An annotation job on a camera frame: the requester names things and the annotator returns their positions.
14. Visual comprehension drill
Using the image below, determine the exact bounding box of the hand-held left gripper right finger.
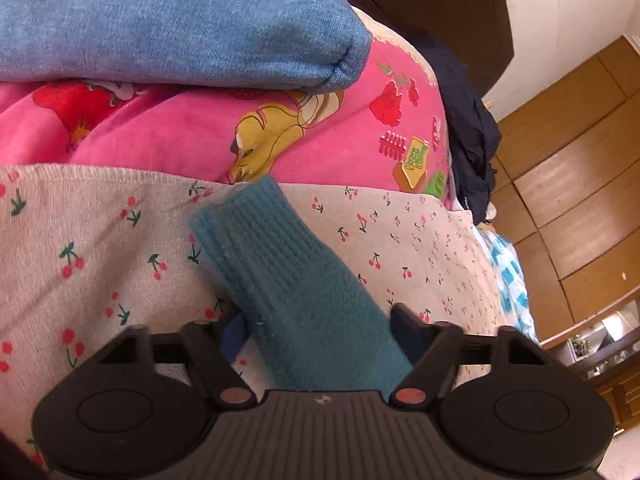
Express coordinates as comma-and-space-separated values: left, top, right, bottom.
390, 304, 546, 408

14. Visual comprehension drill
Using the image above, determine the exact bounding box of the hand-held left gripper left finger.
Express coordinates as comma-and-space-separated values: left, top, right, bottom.
92, 310, 258, 408

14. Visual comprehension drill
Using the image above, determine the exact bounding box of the blue white checked quilt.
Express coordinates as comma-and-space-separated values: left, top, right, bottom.
477, 225, 541, 346

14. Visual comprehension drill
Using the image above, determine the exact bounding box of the cherry print bed sheet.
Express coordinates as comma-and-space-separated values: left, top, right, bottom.
0, 164, 541, 471

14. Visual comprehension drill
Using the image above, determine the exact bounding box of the wooden display cabinet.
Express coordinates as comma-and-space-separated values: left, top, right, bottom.
542, 297, 640, 433

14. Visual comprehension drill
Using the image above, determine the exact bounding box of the dark navy jacket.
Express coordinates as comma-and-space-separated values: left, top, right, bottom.
415, 42, 502, 226

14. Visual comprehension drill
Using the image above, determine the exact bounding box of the pink cartoon printed blanket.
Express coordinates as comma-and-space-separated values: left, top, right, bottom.
0, 7, 453, 211

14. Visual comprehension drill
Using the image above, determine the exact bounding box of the wooden wardrobe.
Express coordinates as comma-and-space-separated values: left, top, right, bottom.
487, 35, 640, 348

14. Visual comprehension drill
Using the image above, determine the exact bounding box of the blue denim garment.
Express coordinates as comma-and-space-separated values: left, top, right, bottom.
0, 0, 372, 93

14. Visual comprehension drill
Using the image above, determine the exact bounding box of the dark wooden headboard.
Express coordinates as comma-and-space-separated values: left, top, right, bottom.
295, 0, 516, 98

